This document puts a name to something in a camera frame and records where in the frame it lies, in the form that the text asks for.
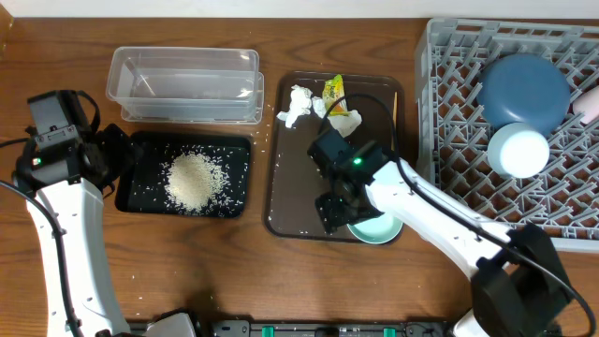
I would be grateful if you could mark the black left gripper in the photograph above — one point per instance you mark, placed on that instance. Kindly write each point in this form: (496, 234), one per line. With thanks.
(121, 154)

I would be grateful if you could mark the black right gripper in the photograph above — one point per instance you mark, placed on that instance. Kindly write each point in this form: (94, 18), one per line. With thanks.
(335, 212)

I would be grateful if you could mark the mint green bowl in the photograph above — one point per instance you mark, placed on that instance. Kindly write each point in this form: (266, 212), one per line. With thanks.
(380, 230)

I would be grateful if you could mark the white napkin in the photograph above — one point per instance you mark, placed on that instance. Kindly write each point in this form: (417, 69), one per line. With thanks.
(345, 121)

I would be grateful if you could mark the pile of rice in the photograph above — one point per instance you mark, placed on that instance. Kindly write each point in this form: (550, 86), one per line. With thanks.
(206, 180)

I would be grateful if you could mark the wooden chopstick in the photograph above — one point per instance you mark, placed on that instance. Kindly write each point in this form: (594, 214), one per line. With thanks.
(394, 120)

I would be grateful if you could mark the white tissue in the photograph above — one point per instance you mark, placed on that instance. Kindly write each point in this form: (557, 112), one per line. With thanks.
(301, 103)

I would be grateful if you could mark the yellow green snack wrapper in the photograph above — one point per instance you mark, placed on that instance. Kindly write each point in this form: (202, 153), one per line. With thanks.
(333, 91)

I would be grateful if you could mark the light blue bowl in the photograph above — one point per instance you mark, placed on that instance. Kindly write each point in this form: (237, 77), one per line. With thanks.
(517, 150)

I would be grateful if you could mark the dark blue plate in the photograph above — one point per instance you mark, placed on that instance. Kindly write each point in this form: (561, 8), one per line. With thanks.
(524, 88)

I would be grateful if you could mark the pink cup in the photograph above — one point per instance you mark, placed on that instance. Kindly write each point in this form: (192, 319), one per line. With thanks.
(587, 106)

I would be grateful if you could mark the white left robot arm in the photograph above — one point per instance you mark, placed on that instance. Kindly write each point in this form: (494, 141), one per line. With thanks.
(62, 175)

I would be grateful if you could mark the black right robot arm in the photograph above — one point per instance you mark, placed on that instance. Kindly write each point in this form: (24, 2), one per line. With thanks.
(518, 283)

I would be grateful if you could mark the grey dishwasher rack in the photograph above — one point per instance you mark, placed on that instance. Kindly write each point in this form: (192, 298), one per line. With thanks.
(453, 135)

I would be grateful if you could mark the brown serving tray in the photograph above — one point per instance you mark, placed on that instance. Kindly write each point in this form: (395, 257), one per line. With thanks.
(295, 182)

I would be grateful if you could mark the black rectangular tray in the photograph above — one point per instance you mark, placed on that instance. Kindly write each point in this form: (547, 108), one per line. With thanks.
(141, 189)

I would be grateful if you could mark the clear plastic bin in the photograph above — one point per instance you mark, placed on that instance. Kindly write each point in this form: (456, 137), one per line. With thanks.
(184, 85)

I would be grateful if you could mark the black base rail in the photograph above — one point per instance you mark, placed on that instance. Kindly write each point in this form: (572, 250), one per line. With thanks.
(244, 328)

